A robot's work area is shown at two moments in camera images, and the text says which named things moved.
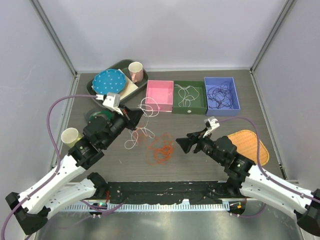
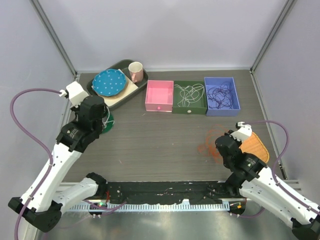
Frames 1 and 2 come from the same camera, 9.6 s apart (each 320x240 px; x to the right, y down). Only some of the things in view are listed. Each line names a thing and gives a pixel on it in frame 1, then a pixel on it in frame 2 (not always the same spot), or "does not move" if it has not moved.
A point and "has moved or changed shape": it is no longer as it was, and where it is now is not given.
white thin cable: (150, 108) has moved or changed shape
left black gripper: (131, 117) -> (76, 109)
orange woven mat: (246, 142) does not move
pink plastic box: (159, 95) does not move
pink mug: (136, 69) does not move
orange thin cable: (160, 149) has moved or changed shape
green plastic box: (189, 97) does not move
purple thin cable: (220, 96) does not move
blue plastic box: (221, 97) does not move
